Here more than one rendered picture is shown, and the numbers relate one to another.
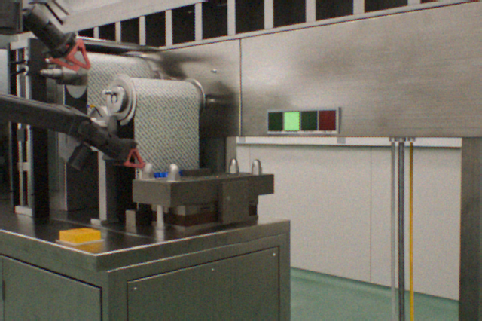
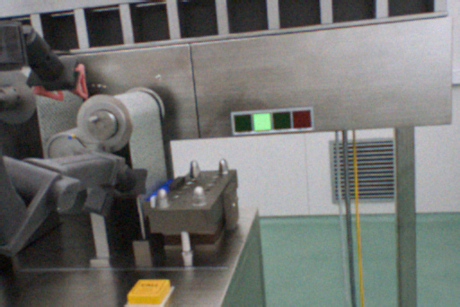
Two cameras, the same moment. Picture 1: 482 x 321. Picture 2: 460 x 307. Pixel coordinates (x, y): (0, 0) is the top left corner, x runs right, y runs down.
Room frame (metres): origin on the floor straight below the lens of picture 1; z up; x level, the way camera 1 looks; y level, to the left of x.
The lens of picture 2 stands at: (0.46, 0.71, 1.38)
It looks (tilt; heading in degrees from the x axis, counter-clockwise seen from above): 12 degrees down; 328
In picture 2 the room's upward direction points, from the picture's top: 5 degrees counter-clockwise
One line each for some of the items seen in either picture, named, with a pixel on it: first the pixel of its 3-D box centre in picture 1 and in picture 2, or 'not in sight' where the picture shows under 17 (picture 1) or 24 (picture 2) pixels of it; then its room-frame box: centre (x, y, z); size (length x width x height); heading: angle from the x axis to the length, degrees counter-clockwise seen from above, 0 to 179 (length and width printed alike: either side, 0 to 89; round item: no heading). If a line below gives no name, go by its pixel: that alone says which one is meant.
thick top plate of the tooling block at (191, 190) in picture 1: (207, 187); (199, 197); (1.62, 0.09, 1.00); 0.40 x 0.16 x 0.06; 136
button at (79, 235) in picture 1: (80, 235); (149, 292); (1.35, 0.38, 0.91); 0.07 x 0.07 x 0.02; 46
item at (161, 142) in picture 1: (168, 150); (150, 167); (1.68, 0.21, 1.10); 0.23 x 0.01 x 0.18; 136
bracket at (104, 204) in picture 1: (103, 169); (96, 204); (1.63, 0.39, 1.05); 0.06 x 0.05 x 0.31; 136
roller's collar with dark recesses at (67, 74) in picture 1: (67, 74); (4, 98); (1.79, 0.53, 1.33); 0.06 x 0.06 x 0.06; 46
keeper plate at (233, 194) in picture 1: (234, 201); (232, 206); (1.57, 0.02, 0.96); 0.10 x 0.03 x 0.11; 136
